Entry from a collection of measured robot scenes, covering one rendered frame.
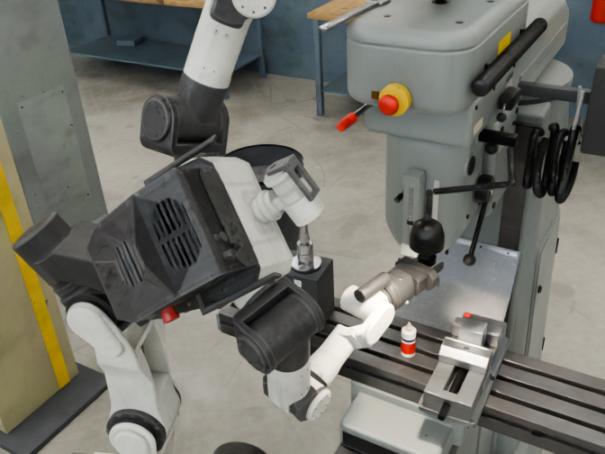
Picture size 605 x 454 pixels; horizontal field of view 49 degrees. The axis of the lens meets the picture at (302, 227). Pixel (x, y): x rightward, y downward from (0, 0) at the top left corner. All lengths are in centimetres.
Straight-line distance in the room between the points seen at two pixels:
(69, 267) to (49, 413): 192
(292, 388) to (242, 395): 178
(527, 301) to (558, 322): 141
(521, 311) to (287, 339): 115
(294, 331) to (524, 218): 99
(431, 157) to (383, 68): 27
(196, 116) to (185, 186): 20
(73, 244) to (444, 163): 79
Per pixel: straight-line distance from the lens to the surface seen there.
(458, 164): 150
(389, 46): 130
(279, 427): 300
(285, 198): 124
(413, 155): 150
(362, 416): 190
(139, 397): 161
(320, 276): 189
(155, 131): 129
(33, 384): 325
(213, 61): 126
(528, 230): 207
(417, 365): 189
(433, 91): 129
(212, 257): 111
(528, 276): 217
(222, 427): 304
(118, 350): 148
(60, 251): 141
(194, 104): 129
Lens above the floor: 223
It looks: 31 degrees down
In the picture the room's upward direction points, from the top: 4 degrees counter-clockwise
